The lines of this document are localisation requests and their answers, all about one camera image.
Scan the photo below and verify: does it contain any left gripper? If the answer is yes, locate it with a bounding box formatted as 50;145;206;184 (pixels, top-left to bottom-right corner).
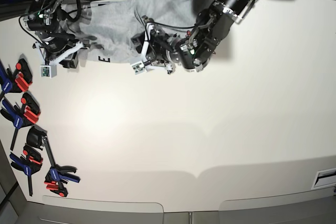
131;16;181;74

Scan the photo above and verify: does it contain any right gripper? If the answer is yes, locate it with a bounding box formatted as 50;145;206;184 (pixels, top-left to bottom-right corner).
33;32;88;69

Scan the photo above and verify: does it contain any grey T-shirt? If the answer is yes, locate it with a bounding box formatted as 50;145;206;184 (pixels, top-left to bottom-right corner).
61;0;196;63

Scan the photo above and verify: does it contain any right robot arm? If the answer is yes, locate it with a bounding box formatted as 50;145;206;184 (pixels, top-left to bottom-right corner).
23;0;85;69

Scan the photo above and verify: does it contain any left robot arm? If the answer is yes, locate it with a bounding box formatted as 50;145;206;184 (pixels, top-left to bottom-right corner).
131;0;258;74

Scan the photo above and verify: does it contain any top blue red bar clamp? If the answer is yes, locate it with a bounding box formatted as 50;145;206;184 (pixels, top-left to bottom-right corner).
1;58;33;100

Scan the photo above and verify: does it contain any blue red bar clamp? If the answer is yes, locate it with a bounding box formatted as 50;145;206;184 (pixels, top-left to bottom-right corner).
9;144;43;196
1;58;33;100
1;92;40;151

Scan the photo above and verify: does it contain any long black blue bar clamp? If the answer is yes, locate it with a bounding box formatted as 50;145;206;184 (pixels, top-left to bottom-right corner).
26;126;80;197

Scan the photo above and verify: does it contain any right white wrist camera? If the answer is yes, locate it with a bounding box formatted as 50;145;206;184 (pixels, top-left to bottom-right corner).
40;65;57;78

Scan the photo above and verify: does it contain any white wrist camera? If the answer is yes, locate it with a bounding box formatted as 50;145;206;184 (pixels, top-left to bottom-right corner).
131;60;146;74
40;65;57;78

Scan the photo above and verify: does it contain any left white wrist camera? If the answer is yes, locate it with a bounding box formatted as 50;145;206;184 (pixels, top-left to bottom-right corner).
131;60;146;74

